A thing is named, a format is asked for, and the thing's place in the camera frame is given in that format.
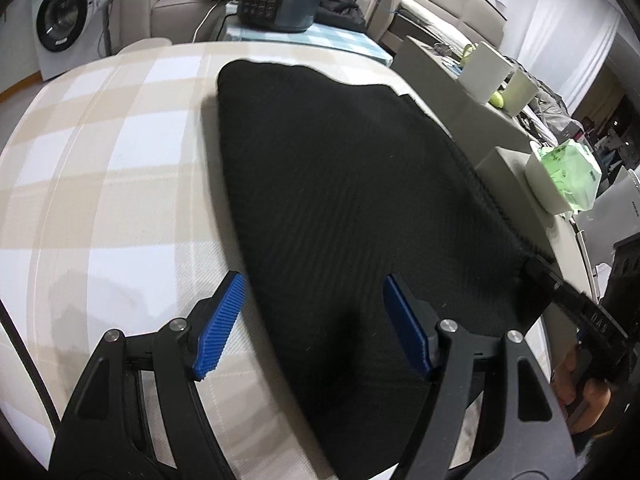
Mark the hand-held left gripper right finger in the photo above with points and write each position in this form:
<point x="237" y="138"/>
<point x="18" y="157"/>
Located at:
<point x="407" y="330"/>

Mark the grey clothes pile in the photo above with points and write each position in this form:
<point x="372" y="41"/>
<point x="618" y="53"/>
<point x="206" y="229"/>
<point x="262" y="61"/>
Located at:
<point x="550" y="115"/>

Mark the grey sofa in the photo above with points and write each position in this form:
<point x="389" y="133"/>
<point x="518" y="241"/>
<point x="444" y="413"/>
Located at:
<point x="175" y="15"/>

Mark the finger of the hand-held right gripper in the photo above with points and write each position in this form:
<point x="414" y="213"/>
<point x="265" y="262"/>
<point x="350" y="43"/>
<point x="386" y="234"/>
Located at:
<point x="560" y="290"/>

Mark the white curtain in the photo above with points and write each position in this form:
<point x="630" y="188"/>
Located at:
<point x="565" y="10"/>

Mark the white bed pillow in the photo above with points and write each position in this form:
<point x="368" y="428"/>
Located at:
<point x="430" y="17"/>

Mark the dark electric pressure cooker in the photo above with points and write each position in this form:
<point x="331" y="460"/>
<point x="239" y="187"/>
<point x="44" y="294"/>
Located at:
<point x="295" y="5"/>

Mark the green round fruit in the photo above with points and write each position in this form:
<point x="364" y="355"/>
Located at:
<point x="496" y="99"/>

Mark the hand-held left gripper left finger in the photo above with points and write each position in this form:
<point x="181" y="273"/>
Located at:
<point x="222" y="330"/>

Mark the white tall container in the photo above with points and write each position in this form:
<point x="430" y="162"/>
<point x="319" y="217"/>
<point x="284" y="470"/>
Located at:
<point x="485" y="72"/>

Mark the grey bedside ledge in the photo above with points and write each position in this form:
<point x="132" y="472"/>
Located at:
<point x="480" y="125"/>

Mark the black knit sweater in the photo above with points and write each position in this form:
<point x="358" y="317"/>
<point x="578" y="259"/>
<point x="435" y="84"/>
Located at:
<point x="350" y="185"/>

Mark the light blue checked cloth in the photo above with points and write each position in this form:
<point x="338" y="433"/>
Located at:
<point x="340" y="42"/>

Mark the pale cream container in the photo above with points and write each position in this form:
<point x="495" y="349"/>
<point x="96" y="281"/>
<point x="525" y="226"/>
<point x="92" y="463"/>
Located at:
<point x="520" y="92"/>

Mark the white electric heater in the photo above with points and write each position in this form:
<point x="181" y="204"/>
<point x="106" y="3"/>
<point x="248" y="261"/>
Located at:
<point x="615" y="200"/>

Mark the white washing machine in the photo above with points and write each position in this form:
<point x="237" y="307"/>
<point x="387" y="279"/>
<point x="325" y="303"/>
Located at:
<point x="65" y="15"/>

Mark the white plastic basin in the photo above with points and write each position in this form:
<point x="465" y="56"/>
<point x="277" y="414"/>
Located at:
<point x="540" y="180"/>

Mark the person's right hand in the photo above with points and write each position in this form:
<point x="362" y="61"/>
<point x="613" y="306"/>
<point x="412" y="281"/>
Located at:
<point x="595" y="397"/>

